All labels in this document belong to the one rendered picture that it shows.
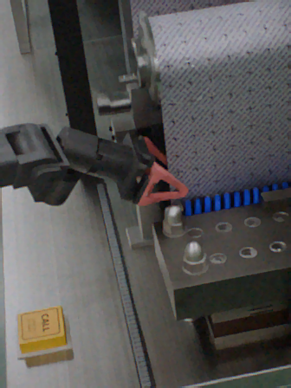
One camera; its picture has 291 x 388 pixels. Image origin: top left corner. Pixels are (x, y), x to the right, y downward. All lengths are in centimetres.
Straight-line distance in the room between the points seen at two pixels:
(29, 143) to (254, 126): 34
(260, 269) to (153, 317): 21
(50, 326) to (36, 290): 12
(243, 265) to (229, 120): 22
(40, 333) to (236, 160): 40
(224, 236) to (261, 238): 5
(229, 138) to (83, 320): 36
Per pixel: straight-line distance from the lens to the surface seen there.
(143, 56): 111
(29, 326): 119
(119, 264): 130
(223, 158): 118
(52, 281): 129
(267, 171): 121
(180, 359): 113
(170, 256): 110
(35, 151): 104
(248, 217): 116
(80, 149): 109
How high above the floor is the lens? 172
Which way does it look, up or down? 34 degrees down
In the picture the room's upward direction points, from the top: 7 degrees counter-clockwise
